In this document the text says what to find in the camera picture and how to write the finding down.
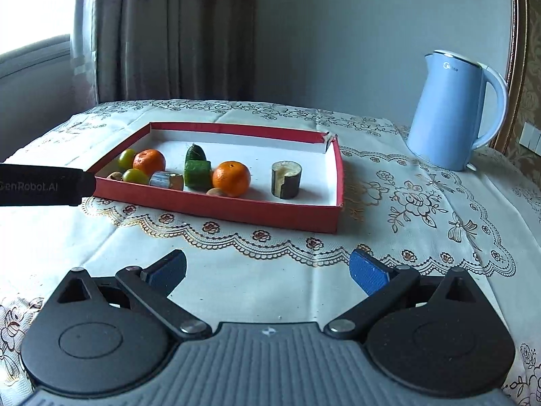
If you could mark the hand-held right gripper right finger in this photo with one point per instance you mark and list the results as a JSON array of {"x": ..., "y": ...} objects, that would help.
[{"x": 367, "y": 273}]

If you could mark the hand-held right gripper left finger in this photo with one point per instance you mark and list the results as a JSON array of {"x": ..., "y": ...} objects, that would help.
[{"x": 167, "y": 273}]

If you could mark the brown longan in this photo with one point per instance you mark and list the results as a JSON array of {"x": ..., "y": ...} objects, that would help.
[
  {"x": 216, "y": 192},
  {"x": 114, "y": 176}
]

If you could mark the green tomato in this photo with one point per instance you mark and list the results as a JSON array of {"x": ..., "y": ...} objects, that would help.
[
  {"x": 126, "y": 158},
  {"x": 135, "y": 176}
]

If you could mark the cut cucumber piece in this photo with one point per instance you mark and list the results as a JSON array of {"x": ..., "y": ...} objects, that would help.
[{"x": 198, "y": 174}]

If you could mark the large mandarin orange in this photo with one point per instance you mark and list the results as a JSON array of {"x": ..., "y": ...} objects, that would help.
[{"x": 149, "y": 161}]

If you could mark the small mandarin orange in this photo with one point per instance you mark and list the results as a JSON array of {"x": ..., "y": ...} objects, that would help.
[{"x": 231, "y": 178}]

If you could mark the dark wooden log piece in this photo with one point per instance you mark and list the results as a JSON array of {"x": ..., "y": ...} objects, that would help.
[{"x": 286, "y": 182}]

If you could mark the dark cucumber end piece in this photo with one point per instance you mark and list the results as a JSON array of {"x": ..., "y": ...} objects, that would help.
[{"x": 195, "y": 153}]

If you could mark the red cardboard box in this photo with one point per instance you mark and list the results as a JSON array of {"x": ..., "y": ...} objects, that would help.
[{"x": 236, "y": 148}]

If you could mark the pale gold-embroidered tablecloth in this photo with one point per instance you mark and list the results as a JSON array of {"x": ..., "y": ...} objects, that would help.
[{"x": 253, "y": 287}]

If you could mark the white lace table cover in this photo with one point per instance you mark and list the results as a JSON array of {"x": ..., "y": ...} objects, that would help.
[{"x": 422, "y": 203}]

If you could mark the sheer patterned curtain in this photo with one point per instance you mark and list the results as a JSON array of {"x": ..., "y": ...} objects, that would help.
[{"x": 84, "y": 50}]

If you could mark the light blue electric kettle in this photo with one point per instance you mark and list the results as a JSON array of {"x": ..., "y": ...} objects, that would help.
[{"x": 448, "y": 114}]

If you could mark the window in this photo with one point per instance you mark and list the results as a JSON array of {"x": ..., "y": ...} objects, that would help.
[{"x": 29, "y": 0}]

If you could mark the brown curtain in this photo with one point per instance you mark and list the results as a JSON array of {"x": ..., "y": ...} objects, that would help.
[{"x": 177, "y": 29}]

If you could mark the white wall switch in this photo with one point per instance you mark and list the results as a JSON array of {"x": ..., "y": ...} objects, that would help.
[{"x": 531, "y": 137}]

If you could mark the gold wooden frame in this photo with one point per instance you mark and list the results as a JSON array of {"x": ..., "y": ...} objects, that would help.
[{"x": 517, "y": 29}]

